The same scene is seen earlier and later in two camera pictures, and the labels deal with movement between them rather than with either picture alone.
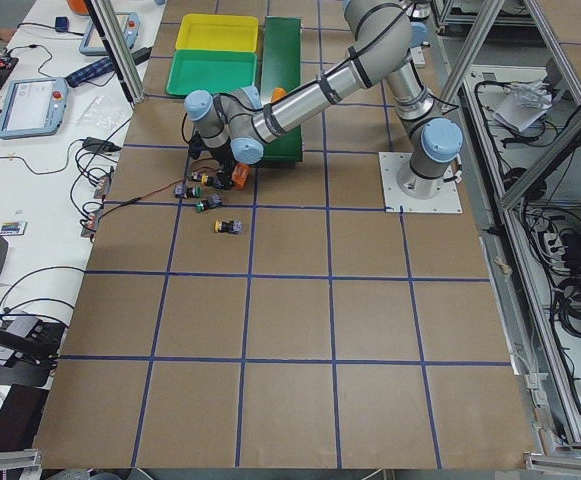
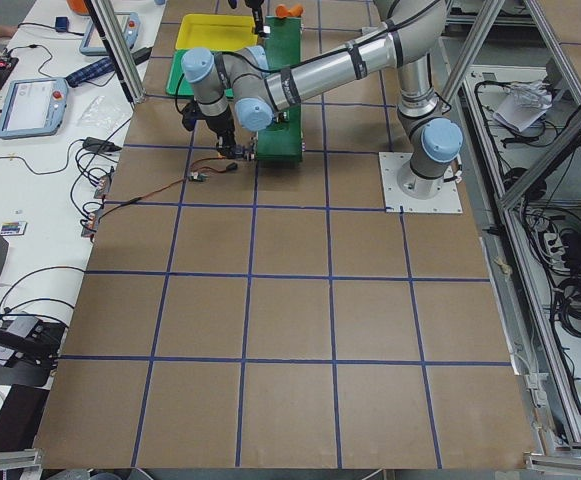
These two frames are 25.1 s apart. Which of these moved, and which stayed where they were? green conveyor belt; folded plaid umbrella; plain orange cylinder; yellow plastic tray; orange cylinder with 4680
Moved: orange cylinder with 4680; plain orange cylinder
Stayed: green conveyor belt; yellow plastic tray; folded plaid umbrella
